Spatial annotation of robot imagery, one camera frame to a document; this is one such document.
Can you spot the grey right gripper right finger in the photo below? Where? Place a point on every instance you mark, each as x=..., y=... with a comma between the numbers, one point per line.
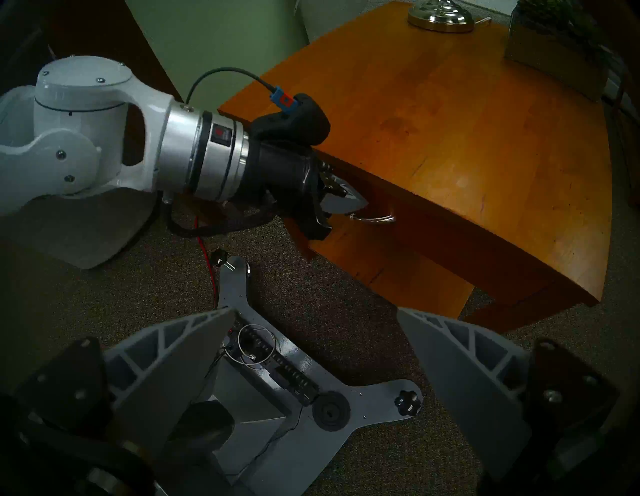
x=465, y=380

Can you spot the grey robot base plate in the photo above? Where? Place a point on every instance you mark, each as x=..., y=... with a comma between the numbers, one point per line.
x=372, y=400

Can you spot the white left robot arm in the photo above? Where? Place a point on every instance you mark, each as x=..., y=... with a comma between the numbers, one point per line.
x=75, y=125

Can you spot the black round disk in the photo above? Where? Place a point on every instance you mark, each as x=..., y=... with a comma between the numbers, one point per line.
x=331, y=411

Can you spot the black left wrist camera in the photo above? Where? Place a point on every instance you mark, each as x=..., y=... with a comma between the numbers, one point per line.
x=300, y=125

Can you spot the orange wooden end table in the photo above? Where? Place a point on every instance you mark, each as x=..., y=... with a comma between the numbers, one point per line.
x=450, y=125

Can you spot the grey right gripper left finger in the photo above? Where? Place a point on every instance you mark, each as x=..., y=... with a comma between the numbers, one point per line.
x=165, y=370

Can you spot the white shade table lamp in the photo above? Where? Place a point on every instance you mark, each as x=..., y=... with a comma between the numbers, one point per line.
x=440, y=17

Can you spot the black power strip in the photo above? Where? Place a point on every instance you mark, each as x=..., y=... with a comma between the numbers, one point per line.
x=290, y=375

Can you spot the succulent planter box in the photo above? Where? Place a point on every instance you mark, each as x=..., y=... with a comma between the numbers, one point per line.
x=550, y=55

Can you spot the black base knob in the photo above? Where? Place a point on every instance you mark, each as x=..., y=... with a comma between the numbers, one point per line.
x=219, y=258
x=407, y=403

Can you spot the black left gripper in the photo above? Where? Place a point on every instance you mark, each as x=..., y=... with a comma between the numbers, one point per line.
x=280, y=175

